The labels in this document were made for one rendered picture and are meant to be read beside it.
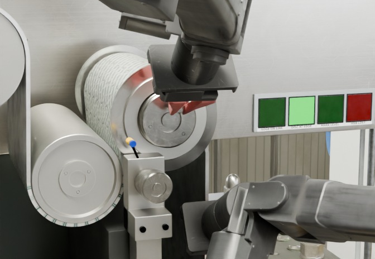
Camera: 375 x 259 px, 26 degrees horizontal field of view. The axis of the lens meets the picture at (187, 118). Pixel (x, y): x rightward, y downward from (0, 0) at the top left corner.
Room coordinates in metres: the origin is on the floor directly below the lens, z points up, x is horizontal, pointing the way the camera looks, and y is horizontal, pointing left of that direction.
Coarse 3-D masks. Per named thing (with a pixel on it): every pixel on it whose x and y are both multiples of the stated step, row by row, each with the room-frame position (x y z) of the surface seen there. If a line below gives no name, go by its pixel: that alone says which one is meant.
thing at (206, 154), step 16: (208, 160) 1.09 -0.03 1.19; (176, 176) 1.21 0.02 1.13; (192, 176) 1.14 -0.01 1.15; (208, 176) 1.09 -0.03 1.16; (176, 192) 1.21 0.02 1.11; (192, 192) 1.14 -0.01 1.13; (208, 192) 1.09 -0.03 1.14; (176, 208) 1.21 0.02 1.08; (176, 224) 1.21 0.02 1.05; (176, 240) 1.21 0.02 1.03; (192, 256) 1.14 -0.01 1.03
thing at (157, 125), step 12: (156, 96) 1.04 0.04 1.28; (144, 108) 1.04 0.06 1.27; (156, 108) 1.04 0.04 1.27; (168, 108) 1.05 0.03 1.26; (144, 120) 1.03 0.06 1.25; (156, 120) 1.04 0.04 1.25; (168, 120) 1.04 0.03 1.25; (180, 120) 1.05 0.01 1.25; (192, 120) 1.05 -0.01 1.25; (144, 132) 1.03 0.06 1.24; (156, 132) 1.04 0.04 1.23; (168, 132) 1.04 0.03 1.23; (180, 132) 1.05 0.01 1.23; (192, 132) 1.05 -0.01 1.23; (156, 144) 1.04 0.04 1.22; (168, 144) 1.04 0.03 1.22; (180, 144) 1.05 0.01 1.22
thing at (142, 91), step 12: (144, 84) 1.05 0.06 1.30; (132, 96) 1.04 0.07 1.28; (144, 96) 1.05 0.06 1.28; (132, 108) 1.04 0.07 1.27; (204, 108) 1.08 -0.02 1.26; (132, 120) 1.04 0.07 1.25; (204, 120) 1.08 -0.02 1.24; (132, 132) 1.04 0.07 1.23; (144, 144) 1.05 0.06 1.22; (192, 144) 1.07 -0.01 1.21; (168, 156) 1.06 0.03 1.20
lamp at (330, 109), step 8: (328, 96) 1.50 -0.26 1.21; (336, 96) 1.50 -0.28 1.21; (320, 104) 1.49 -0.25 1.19; (328, 104) 1.50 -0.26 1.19; (336, 104) 1.50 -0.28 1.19; (320, 112) 1.49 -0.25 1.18; (328, 112) 1.50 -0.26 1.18; (336, 112) 1.50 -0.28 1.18; (320, 120) 1.49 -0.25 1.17; (328, 120) 1.50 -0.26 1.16; (336, 120) 1.50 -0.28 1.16
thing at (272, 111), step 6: (264, 102) 1.46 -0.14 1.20; (270, 102) 1.46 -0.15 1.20; (276, 102) 1.47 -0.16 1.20; (282, 102) 1.47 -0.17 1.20; (264, 108) 1.46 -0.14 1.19; (270, 108) 1.46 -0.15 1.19; (276, 108) 1.47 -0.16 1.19; (282, 108) 1.47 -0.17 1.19; (264, 114) 1.46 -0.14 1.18; (270, 114) 1.46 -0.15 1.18; (276, 114) 1.47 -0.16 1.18; (282, 114) 1.47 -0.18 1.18; (264, 120) 1.46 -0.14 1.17; (270, 120) 1.46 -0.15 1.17; (276, 120) 1.47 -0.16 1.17; (282, 120) 1.47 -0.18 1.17; (264, 126) 1.46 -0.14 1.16
